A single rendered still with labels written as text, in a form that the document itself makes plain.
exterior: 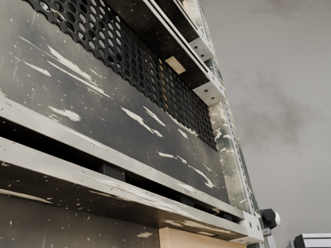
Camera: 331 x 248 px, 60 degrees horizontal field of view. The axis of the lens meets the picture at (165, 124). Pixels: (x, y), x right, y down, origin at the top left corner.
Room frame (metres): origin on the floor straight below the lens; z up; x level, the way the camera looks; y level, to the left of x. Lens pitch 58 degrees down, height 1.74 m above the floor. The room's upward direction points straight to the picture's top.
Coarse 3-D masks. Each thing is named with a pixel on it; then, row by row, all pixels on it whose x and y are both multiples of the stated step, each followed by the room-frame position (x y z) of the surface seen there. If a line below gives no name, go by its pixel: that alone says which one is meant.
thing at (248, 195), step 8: (200, 16) 1.09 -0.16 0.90; (208, 40) 0.95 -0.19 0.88; (216, 72) 0.76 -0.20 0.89; (224, 104) 0.60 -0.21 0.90; (232, 128) 0.52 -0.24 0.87; (232, 136) 0.47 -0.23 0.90; (240, 160) 0.39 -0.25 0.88; (240, 168) 0.35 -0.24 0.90; (248, 192) 0.28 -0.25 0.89; (248, 200) 0.25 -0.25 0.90
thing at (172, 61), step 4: (172, 56) 0.59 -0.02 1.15; (168, 60) 0.59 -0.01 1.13; (172, 60) 0.59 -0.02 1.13; (176, 60) 0.59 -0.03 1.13; (172, 64) 0.59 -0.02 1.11; (176, 64) 0.59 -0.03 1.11; (180, 64) 0.60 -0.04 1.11; (176, 68) 0.59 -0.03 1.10; (180, 68) 0.60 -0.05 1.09; (184, 68) 0.60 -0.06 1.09; (180, 72) 0.60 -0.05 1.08
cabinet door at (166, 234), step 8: (160, 232) 0.10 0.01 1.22; (168, 232) 0.10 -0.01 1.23; (176, 232) 0.10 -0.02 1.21; (184, 232) 0.11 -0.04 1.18; (160, 240) 0.09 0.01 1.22; (168, 240) 0.09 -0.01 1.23; (176, 240) 0.09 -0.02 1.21; (184, 240) 0.09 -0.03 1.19; (192, 240) 0.10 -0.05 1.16; (200, 240) 0.10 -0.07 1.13; (208, 240) 0.11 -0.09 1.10; (216, 240) 0.11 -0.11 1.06; (224, 240) 0.12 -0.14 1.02
